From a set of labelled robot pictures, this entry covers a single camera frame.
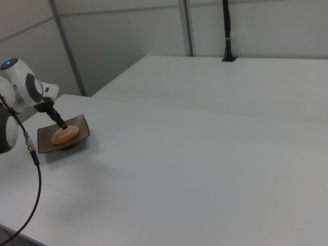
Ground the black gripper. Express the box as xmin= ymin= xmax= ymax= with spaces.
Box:
xmin=34 ymin=100 xmax=69 ymax=130

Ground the round orange-brown bread bun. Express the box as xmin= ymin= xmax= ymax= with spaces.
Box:
xmin=51 ymin=125 xmax=80 ymax=145

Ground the square brown ceramic plate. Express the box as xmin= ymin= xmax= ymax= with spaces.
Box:
xmin=37 ymin=114 xmax=91 ymax=155

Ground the black stand pole with base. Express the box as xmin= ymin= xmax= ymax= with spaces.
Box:
xmin=221 ymin=0 xmax=239 ymax=63

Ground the black cable with metal connector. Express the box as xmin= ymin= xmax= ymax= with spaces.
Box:
xmin=0 ymin=93 xmax=42 ymax=244

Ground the thin dark cable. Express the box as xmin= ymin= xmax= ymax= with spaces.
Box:
xmin=0 ymin=225 xmax=14 ymax=246

